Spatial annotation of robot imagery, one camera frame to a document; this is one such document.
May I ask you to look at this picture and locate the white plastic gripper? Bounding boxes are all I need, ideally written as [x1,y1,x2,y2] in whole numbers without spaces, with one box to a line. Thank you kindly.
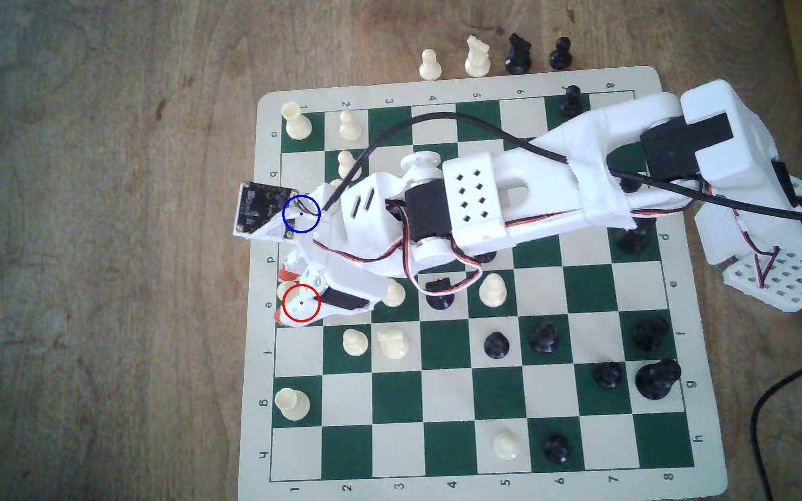
[274,173,405,328]

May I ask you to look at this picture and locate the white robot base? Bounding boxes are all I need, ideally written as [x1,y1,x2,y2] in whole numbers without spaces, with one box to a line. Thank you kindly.
[693,160,802,269]

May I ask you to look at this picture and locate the white chess knight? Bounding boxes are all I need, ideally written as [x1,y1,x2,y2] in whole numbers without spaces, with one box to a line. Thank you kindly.
[464,35,492,77]
[377,328,410,360]

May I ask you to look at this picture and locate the white chess rook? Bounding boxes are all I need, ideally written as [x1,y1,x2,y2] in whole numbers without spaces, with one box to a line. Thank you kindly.
[281,102,313,140]
[274,388,311,421]

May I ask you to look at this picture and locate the black chess knight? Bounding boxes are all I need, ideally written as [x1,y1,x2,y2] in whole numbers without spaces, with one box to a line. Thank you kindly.
[425,277,455,310]
[504,33,533,75]

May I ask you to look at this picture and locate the green and cream chess mat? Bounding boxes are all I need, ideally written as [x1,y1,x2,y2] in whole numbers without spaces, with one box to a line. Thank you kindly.
[237,66,729,501]

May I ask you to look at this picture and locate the black chess queen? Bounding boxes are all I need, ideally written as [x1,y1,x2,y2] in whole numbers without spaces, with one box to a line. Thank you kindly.
[614,221,656,254]

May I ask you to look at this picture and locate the black chess king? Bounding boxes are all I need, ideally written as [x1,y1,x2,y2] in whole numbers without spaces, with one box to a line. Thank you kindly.
[635,358,682,400]

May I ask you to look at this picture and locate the white pawn e5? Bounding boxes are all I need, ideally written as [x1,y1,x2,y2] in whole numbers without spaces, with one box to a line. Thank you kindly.
[479,273,508,308]

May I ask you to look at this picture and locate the white perforated plate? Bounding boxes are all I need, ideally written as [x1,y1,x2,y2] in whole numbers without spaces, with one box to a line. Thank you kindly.
[721,247,802,312]

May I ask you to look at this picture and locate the black camera circuit board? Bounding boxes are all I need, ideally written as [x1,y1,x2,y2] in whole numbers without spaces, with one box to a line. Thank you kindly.
[234,182,299,241]

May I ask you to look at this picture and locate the red white black servo wires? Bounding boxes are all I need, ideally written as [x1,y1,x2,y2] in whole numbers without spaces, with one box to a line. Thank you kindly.
[317,198,696,298]

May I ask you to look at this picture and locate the thin black cable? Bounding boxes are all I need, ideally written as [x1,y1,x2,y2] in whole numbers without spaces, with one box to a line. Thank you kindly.
[751,346,802,501]

